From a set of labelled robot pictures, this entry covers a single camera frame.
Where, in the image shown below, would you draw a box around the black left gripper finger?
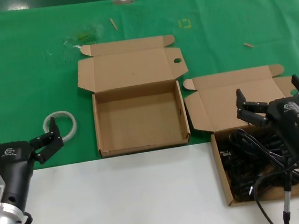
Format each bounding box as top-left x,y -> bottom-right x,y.
27,117 -> 67,167

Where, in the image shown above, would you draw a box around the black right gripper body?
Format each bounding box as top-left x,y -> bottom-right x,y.
264,95 -> 299,161

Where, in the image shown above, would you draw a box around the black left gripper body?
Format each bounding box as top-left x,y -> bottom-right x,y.
0,138 -> 43,215

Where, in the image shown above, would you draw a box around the open brown cardboard box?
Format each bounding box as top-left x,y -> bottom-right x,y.
72,32 -> 196,160
181,61 -> 299,211

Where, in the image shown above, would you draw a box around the white tape roll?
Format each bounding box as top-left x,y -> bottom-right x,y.
41,109 -> 79,145

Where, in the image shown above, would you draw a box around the green table cloth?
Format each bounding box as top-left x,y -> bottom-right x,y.
0,0 -> 299,175

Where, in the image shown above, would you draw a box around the clear stained tape patch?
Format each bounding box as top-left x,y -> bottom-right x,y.
61,23 -> 104,47

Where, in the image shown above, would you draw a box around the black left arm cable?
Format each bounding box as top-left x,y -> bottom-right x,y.
14,211 -> 34,224

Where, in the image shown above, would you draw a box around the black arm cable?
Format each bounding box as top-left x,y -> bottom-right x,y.
14,211 -> 34,224
251,165 -> 299,224

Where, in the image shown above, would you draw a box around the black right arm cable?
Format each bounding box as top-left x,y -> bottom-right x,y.
251,165 -> 299,224

